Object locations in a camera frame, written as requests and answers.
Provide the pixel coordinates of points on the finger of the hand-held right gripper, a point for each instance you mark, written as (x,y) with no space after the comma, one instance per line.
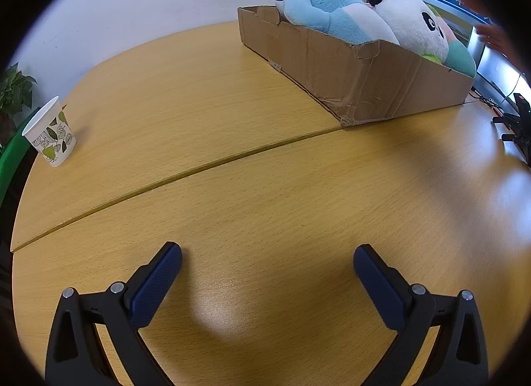
(510,137)
(506,120)

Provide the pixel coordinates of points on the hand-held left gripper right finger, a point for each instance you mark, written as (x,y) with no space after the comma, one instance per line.
(379,286)

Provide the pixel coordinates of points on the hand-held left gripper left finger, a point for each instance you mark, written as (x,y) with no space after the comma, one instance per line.
(159,282)

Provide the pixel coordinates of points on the teal and green plush doll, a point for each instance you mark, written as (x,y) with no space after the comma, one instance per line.
(460,58)

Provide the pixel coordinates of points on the long cardboard box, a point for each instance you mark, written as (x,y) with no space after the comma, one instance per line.
(373,79)

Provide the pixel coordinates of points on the white panda plush toy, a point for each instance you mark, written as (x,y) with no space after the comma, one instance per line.
(406,21)

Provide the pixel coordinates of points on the light blue plush toy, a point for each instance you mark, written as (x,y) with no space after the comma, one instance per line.
(323,4)

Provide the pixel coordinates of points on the leaf print paper cup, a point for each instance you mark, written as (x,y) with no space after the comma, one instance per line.
(49,137)

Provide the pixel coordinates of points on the green bench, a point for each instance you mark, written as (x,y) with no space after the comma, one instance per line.
(12,158)

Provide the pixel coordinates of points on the green potted plant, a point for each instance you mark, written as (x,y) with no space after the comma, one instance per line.
(14,87)

